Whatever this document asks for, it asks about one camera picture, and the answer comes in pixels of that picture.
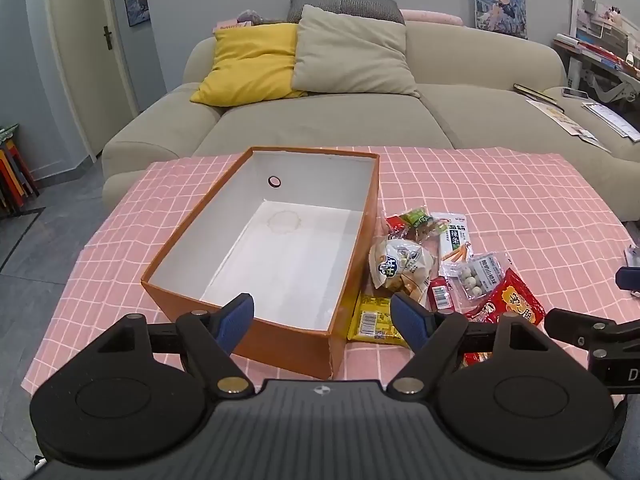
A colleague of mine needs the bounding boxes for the red green candy packet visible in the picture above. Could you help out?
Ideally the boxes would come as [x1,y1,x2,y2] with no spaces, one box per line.
[385,207,446,243]

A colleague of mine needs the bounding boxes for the white desk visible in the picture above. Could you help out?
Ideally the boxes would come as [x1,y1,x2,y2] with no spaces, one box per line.
[553,0,639,104]

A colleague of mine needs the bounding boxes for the white door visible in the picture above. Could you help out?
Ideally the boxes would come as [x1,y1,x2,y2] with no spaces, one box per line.
[46,0,138,156]

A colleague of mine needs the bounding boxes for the red cartoon snack bag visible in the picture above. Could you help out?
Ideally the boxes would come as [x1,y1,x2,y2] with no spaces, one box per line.
[462,268,547,366]

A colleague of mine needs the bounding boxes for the white blue snack bag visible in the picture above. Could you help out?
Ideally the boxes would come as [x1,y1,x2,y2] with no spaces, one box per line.
[369,238,435,304]

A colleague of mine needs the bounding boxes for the papers on sofa arm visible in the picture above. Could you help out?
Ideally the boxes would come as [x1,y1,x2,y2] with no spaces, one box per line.
[582,102,640,143]

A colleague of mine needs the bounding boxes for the clear packet with white balls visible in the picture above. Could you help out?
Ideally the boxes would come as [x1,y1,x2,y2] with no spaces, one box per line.
[442,252,512,302]

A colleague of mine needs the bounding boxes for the beige cushion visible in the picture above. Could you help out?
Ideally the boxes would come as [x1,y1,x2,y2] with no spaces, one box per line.
[292,4,419,96]

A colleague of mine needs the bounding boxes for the magazine on sofa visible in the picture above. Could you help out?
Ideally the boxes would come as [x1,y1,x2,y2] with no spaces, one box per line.
[526,99,610,153]

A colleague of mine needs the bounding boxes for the white green stick-snack packet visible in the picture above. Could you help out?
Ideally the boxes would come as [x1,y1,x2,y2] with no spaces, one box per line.
[433,212,473,263]

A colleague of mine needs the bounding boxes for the dark book on sofa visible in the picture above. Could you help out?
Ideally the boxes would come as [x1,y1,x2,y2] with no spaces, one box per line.
[513,84,560,108]

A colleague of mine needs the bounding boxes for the stacked colourful stools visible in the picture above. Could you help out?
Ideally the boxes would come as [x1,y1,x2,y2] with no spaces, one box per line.
[0,124,40,217]

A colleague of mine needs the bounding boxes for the yellow snack packet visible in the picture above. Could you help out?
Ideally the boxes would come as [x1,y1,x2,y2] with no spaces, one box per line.
[347,294,408,347]

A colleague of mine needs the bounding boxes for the beige sofa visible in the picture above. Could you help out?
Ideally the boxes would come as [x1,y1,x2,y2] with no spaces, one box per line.
[102,22,639,221]

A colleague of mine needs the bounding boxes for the red sausage stick packet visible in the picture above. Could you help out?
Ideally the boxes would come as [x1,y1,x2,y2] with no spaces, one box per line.
[427,276,456,314]

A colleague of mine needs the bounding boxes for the pink checked tablecloth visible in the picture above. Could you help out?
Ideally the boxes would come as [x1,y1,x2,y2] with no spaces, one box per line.
[22,148,639,392]

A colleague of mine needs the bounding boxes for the anime poster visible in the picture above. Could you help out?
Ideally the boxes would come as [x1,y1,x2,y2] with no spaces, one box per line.
[474,0,528,39]

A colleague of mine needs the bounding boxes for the pink cushion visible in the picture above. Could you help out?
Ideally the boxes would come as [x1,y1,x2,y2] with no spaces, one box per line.
[400,9,464,26]

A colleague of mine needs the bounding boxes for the yellow cushion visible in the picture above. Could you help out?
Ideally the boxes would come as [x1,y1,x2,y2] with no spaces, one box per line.
[191,23,307,108]

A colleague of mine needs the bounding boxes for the orange cardboard box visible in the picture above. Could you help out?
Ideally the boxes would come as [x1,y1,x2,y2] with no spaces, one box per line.
[141,146,380,379]

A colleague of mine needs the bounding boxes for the grey cushion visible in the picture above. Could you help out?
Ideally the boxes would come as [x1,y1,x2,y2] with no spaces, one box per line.
[286,0,405,24]

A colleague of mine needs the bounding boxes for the smartphone on sofa arm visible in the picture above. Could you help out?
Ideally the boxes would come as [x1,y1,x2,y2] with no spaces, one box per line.
[561,87,589,100]

